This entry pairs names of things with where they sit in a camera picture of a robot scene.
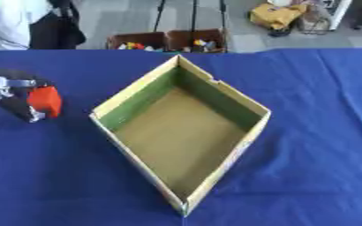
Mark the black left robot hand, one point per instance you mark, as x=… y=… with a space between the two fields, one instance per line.
x=14 y=101

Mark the orange block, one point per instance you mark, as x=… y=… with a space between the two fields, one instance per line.
x=45 y=100

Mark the brown cardboard box with toys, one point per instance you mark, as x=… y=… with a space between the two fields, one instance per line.
x=136 y=41
x=197 y=40

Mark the open cardboard box green inside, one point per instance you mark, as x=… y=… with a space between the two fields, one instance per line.
x=181 y=129

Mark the person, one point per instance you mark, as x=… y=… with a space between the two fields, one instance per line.
x=11 y=22

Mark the black bag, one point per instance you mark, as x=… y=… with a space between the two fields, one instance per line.
x=57 y=28

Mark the black tripod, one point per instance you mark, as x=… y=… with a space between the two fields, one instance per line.
x=192 y=14

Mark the yellow bag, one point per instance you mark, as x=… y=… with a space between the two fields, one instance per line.
x=276 y=15

